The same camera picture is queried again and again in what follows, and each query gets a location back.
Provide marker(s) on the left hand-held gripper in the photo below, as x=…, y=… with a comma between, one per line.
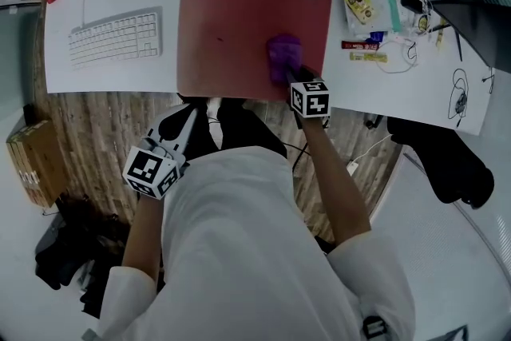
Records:
x=151, y=169

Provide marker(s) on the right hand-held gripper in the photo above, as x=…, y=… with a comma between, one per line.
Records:
x=310, y=100

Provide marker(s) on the purple cloth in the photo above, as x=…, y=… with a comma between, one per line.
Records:
x=284, y=52

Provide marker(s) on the red mouse pad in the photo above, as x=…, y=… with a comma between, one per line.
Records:
x=231, y=20

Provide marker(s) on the person's right forearm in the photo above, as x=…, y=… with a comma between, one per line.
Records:
x=333, y=179

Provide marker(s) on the person's left forearm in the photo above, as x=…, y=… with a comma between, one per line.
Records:
x=141, y=235

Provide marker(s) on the person's white shoe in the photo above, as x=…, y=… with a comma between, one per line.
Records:
x=214, y=108

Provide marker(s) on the person's black trousers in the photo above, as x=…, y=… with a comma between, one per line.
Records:
x=247, y=128

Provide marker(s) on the red stick packet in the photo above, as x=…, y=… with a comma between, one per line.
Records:
x=359, y=46

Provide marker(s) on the yellow stick packet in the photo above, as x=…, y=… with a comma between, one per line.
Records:
x=369, y=57

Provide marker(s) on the blue small packet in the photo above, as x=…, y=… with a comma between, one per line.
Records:
x=376, y=36

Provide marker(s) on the yellow snack packet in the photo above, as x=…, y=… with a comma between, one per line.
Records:
x=360, y=6

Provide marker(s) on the clear plastic bag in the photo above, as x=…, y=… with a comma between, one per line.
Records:
x=383, y=8

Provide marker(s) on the white keyboard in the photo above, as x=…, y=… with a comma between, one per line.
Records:
x=116, y=38

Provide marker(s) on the black charger block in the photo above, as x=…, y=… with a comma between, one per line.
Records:
x=411, y=2

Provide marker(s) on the person's white shirt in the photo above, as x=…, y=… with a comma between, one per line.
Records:
x=247, y=251

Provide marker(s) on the brown cardboard box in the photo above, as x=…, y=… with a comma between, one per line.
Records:
x=38, y=161

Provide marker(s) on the black bag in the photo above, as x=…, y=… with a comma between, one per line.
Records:
x=80, y=247

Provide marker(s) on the black office chair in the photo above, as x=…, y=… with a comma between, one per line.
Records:
x=443, y=159

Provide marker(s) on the black monitor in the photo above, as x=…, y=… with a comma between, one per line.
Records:
x=475, y=24

